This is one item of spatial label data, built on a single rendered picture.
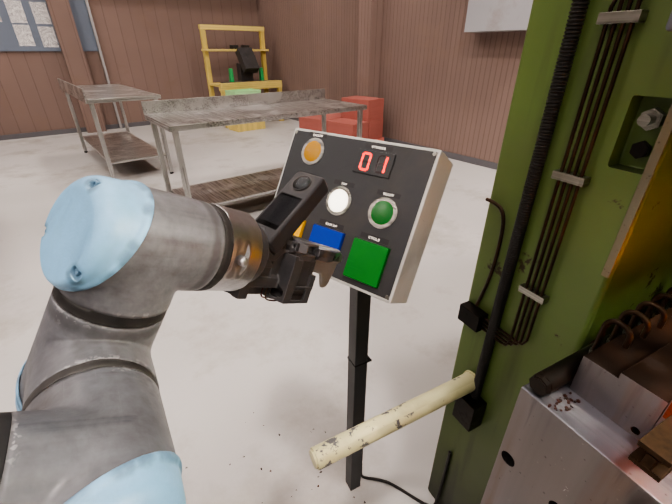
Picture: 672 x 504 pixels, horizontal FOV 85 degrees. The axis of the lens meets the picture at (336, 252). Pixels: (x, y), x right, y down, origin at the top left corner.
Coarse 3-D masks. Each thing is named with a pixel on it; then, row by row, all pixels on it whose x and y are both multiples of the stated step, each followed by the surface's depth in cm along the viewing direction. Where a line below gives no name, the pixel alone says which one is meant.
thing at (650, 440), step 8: (664, 416) 42; (664, 424) 38; (656, 432) 37; (664, 432) 37; (640, 440) 36; (648, 440) 36; (656, 440) 36; (664, 440) 36; (640, 448) 38; (648, 448) 35; (656, 448) 35; (664, 448) 35; (632, 456) 37; (640, 456) 37; (648, 456) 36; (656, 456) 35; (664, 456) 35; (640, 464) 36; (648, 464) 36; (656, 464) 36; (664, 464) 34; (648, 472) 36; (656, 472) 36; (664, 472) 36; (656, 480) 35
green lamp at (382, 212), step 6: (378, 204) 67; (384, 204) 66; (390, 204) 66; (372, 210) 67; (378, 210) 67; (384, 210) 66; (390, 210) 66; (372, 216) 67; (378, 216) 67; (384, 216) 66; (390, 216) 65; (378, 222) 67; (384, 222) 66
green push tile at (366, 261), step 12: (360, 240) 68; (360, 252) 67; (372, 252) 66; (384, 252) 65; (348, 264) 68; (360, 264) 67; (372, 264) 66; (384, 264) 65; (348, 276) 68; (360, 276) 67; (372, 276) 66
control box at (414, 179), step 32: (288, 160) 80; (320, 160) 75; (352, 160) 71; (384, 160) 67; (416, 160) 64; (448, 160) 66; (352, 192) 70; (384, 192) 67; (416, 192) 64; (320, 224) 74; (352, 224) 70; (384, 224) 66; (416, 224) 63; (416, 256) 67; (384, 288) 65
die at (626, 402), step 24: (624, 336) 54; (648, 336) 54; (600, 360) 50; (624, 360) 50; (648, 360) 48; (576, 384) 52; (600, 384) 49; (624, 384) 46; (648, 384) 45; (600, 408) 50; (624, 408) 47; (648, 408) 45; (648, 432) 45
